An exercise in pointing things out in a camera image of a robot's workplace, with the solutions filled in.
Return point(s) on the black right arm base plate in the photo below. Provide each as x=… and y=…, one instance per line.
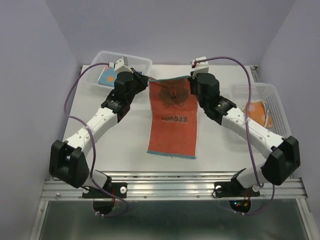
x=228, y=189

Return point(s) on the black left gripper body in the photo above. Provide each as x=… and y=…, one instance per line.
x=132, y=94

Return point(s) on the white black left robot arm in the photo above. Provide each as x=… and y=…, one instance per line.
x=68, y=158

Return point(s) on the aluminium mounting rail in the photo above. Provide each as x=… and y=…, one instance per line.
x=193, y=186

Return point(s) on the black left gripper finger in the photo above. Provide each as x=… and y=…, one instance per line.
x=142, y=83
x=137, y=75

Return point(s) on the white perforated basket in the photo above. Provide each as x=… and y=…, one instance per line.
x=239, y=93
x=141, y=64

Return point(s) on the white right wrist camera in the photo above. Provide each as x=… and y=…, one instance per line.
x=200, y=67

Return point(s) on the white perforated basket left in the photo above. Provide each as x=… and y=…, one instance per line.
x=141, y=64

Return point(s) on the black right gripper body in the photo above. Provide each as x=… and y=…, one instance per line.
x=194, y=86

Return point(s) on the white perforated basket right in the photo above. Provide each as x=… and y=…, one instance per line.
x=239, y=93

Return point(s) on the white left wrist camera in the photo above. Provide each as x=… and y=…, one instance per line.
x=121, y=65

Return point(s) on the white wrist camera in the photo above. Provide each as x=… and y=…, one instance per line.
x=200, y=67
x=121, y=65

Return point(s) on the orange polka dot towel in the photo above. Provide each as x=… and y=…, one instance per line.
x=260, y=112

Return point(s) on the light blue orange towel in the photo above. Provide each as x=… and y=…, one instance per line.
x=107, y=77

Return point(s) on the brown red checked towel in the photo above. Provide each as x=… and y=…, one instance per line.
x=174, y=123

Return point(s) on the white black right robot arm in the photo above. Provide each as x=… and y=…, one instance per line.
x=282, y=154

